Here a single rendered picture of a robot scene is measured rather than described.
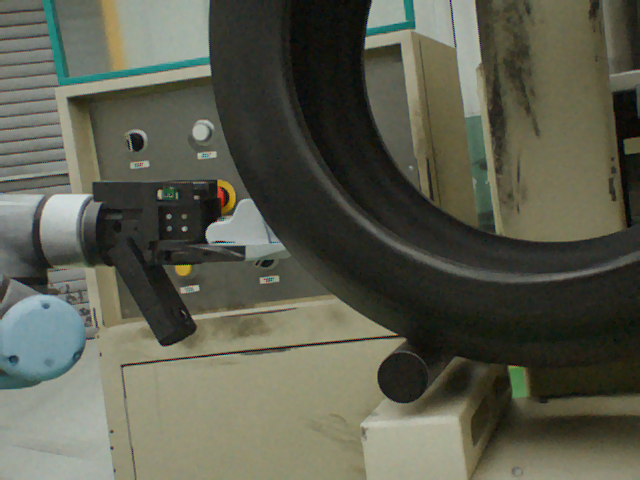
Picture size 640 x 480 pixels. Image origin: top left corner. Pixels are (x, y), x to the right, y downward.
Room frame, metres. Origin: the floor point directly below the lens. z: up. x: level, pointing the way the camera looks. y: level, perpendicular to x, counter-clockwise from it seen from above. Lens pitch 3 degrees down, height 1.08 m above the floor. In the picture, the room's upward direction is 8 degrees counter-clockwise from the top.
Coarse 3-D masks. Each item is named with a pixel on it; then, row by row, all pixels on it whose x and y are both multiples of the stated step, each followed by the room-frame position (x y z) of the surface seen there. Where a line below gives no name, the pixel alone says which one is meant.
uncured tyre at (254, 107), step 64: (256, 0) 1.04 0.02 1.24; (320, 0) 1.30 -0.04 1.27; (256, 64) 1.04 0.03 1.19; (320, 64) 1.31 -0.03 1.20; (256, 128) 1.05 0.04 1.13; (320, 128) 1.30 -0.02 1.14; (256, 192) 1.08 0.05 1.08; (320, 192) 1.03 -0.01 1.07; (384, 192) 1.30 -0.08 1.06; (320, 256) 1.05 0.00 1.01; (384, 256) 1.02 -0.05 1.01; (448, 256) 1.28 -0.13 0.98; (512, 256) 1.26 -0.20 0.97; (576, 256) 1.25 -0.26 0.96; (384, 320) 1.05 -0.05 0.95; (448, 320) 1.01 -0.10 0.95; (512, 320) 0.99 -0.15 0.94; (576, 320) 0.98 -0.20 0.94
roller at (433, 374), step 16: (400, 352) 1.04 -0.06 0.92; (416, 352) 1.05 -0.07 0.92; (432, 352) 1.08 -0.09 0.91; (384, 368) 1.04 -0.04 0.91; (400, 368) 1.04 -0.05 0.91; (416, 368) 1.03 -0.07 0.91; (432, 368) 1.06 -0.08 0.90; (384, 384) 1.04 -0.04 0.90; (400, 384) 1.04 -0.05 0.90; (416, 384) 1.03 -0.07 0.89; (400, 400) 1.04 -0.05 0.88
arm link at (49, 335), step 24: (0, 288) 1.09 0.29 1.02; (24, 288) 1.11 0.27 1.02; (0, 312) 1.08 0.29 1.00; (24, 312) 1.07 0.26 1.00; (48, 312) 1.08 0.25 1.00; (72, 312) 1.09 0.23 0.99; (0, 336) 1.07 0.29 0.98; (24, 336) 1.07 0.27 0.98; (48, 336) 1.07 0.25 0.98; (72, 336) 1.08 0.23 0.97; (0, 360) 1.08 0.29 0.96; (24, 360) 1.07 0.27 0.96; (48, 360) 1.07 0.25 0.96; (72, 360) 1.08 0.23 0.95
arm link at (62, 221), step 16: (48, 208) 1.20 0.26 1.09; (64, 208) 1.20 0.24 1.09; (80, 208) 1.19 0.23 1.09; (48, 224) 1.19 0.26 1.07; (64, 224) 1.19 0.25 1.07; (80, 224) 1.19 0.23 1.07; (48, 240) 1.19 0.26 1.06; (64, 240) 1.19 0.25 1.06; (80, 240) 1.19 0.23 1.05; (48, 256) 1.20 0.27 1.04; (64, 256) 1.20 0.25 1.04; (80, 256) 1.19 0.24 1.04
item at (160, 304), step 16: (128, 240) 1.19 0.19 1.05; (112, 256) 1.19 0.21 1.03; (128, 256) 1.19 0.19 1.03; (128, 272) 1.19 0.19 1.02; (144, 272) 1.18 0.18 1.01; (160, 272) 1.21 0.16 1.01; (128, 288) 1.19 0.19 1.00; (144, 288) 1.18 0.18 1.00; (160, 288) 1.19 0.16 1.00; (144, 304) 1.18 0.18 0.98; (160, 304) 1.18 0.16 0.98; (176, 304) 1.19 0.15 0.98; (160, 320) 1.18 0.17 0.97; (176, 320) 1.18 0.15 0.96; (192, 320) 1.20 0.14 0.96; (160, 336) 1.18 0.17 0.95; (176, 336) 1.18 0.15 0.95
